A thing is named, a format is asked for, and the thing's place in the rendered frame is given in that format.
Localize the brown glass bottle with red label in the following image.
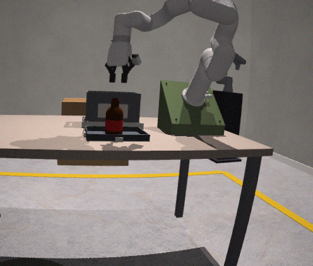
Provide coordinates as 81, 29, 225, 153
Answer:
105, 98, 123, 134

